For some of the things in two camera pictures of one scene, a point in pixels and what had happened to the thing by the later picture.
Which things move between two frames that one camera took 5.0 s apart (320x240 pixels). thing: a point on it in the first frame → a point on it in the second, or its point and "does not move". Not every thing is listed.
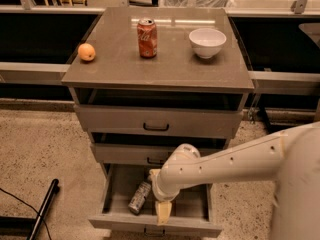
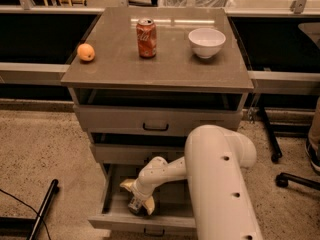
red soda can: (147, 35) does not move
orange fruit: (86, 52) does not move
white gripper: (162, 193) → (139, 194)
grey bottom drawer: (192, 211) does not move
